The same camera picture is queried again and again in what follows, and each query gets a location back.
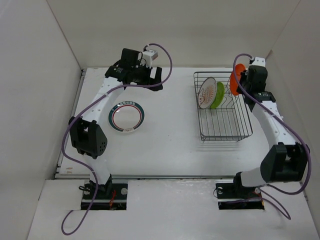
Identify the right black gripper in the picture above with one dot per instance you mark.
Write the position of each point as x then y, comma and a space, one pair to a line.
243, 77

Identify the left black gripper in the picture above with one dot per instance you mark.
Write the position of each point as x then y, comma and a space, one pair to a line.
148, 71

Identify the lime green plate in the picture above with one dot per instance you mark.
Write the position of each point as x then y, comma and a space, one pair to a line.
219, 96

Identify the green rimmed white plate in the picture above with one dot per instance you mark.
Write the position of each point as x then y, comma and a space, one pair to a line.
126, 116

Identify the orange sunburst white plate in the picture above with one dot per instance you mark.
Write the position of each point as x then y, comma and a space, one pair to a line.
207, 93

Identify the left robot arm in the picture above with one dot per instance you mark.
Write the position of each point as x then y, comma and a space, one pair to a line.
87, 130

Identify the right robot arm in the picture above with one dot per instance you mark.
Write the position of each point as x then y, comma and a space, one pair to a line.
288, 158

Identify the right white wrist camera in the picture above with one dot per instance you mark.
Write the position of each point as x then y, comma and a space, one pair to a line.
257, 61

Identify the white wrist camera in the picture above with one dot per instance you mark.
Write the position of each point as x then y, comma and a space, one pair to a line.
148, 56
257, 61

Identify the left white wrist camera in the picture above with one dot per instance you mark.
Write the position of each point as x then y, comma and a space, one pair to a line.
148, 56

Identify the black wire dish rack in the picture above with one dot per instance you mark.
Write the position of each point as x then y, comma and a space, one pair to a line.
228, 122

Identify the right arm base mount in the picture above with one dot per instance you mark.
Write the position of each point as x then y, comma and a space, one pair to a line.
231, 197

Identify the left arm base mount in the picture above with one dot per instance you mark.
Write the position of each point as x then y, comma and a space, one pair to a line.
114, 199

